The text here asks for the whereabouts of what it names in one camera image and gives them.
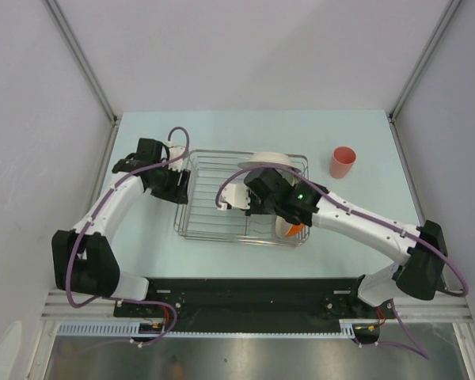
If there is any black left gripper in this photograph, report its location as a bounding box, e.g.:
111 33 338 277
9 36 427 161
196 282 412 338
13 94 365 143
148 162 190 205

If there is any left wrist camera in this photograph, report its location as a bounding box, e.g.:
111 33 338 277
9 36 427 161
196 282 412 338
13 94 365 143
165 140 187 172

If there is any pink plastic cup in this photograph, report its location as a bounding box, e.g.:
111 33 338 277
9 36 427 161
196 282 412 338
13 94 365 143
329 146 357 179

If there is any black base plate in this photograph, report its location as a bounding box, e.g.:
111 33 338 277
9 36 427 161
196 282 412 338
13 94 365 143
113 276 397 345

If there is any white fluted plate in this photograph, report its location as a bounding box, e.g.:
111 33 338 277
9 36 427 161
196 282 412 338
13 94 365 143
237 152 300 173

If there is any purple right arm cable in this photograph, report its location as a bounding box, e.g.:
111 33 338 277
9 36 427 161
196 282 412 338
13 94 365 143
215 165 470 359

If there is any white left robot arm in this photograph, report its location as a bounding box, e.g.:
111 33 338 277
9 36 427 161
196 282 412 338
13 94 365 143
51 138 191 317

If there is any orange bowl white inside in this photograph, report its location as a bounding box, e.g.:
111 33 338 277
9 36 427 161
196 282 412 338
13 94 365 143
275 216 305 238

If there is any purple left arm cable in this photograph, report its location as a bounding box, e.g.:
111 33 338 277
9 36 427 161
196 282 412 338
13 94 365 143
65 126 190 309

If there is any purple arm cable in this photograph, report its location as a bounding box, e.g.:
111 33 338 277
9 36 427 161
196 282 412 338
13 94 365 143
215 165 470 359
65 126 190 309

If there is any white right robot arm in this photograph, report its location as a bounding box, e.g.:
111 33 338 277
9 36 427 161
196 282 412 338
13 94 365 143
244 168 448 317

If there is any white slotted cable duct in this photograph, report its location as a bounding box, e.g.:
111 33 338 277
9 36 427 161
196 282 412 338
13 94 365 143
57 321 167 336

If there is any metal wire dish rack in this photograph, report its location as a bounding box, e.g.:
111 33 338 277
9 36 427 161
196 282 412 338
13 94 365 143
174 150 310 247

